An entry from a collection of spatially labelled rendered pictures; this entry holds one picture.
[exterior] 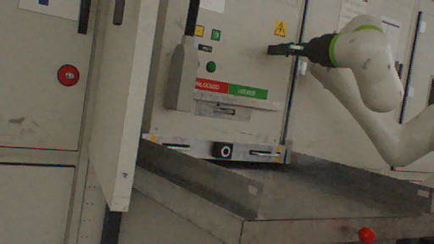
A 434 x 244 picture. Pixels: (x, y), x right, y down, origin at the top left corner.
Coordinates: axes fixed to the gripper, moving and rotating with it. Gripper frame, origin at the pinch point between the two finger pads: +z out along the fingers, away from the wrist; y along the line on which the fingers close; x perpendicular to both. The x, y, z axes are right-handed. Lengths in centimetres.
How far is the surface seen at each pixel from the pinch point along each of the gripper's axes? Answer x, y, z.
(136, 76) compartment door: -16, -65, -42
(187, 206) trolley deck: -41, -45, -32
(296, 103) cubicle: -15.6, 27.2, 15.4
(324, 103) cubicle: -13.8, 42.1, 15.3
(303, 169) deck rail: -36.4, 13.5, -6.6
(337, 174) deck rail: -34.8, 13.5, -20.8
